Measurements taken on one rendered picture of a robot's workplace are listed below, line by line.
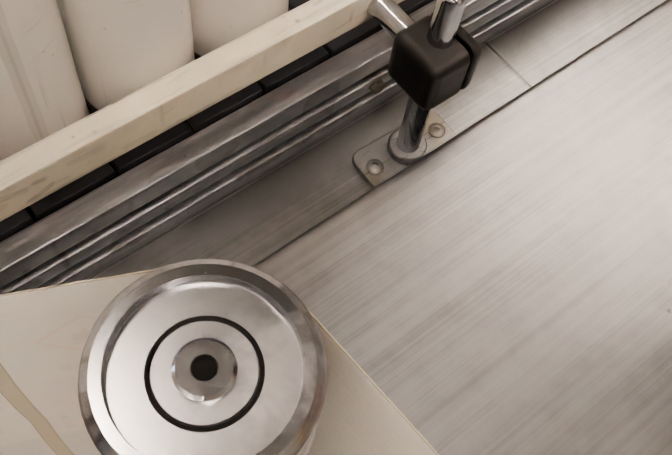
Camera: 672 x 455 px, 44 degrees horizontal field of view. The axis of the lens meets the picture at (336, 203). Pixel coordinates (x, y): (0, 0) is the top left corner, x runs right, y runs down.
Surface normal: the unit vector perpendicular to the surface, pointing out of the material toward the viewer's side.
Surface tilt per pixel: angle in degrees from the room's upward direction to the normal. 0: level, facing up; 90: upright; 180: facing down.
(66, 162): 90
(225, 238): 0
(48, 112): 90
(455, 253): 0
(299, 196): 0
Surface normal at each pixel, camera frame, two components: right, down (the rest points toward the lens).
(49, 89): 0.83, 0.52
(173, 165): 0.09, -0.48
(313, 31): 0.61, 0.72
